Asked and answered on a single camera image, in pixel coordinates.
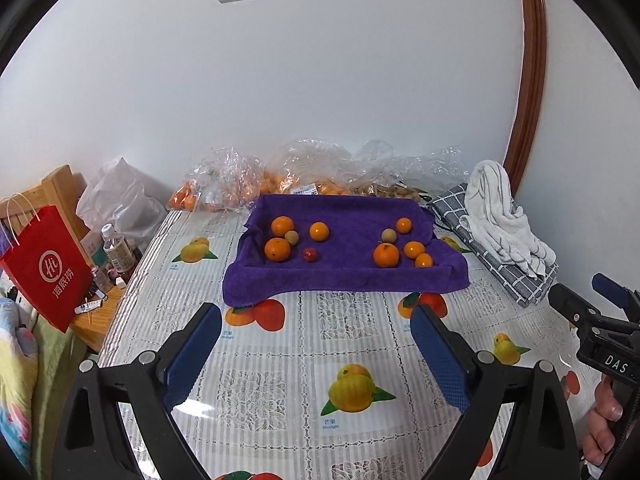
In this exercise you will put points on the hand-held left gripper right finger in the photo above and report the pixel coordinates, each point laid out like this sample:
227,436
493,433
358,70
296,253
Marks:
440,360

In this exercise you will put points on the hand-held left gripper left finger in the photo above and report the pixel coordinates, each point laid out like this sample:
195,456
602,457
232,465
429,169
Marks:
192,355

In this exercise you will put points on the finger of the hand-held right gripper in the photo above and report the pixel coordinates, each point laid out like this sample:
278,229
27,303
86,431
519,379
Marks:
570,302
617,290

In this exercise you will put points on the small orange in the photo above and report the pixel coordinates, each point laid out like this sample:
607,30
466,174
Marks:
319,231
403,225
414,249
423,260

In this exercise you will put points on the brown kiwi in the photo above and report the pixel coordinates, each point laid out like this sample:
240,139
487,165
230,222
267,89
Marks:
388,235
291,237

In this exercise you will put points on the person's right hand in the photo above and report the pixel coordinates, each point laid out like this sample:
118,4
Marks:
602,420

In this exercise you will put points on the grey checked cloth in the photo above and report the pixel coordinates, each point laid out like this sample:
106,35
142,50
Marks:
505,272

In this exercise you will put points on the wooden bedside table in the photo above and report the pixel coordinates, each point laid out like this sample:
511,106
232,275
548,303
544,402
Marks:
100,315

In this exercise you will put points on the white striped towel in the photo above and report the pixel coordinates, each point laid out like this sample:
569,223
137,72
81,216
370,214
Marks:
500,220

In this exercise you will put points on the fruit print plastic tablecloth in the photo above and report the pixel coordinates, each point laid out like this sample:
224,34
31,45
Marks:
310,360

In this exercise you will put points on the large orange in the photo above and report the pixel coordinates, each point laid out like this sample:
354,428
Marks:
277,250
282,225
386,255

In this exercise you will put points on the purple towel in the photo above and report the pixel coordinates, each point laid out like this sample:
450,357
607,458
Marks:
345,275

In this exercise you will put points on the clear plastic bottle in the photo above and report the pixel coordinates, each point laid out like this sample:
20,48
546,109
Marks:
117,250

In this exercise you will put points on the green bed sheet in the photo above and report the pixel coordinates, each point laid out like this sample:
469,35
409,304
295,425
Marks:
55,375

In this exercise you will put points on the small red fruit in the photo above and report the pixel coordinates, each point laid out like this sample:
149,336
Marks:
310,255

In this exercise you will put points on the red paper bag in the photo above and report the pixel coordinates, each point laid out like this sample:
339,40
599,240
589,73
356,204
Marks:
47,270

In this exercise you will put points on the white plastic bag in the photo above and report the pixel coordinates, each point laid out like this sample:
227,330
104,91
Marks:
120,200

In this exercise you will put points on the colourful blanket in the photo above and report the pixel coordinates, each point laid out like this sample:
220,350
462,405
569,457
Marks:
15,375

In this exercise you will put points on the clear bag of brown fruit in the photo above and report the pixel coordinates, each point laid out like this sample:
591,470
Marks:
410,175

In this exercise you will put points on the brown wooden door frame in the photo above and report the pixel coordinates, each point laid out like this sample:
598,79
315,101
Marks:
527,85

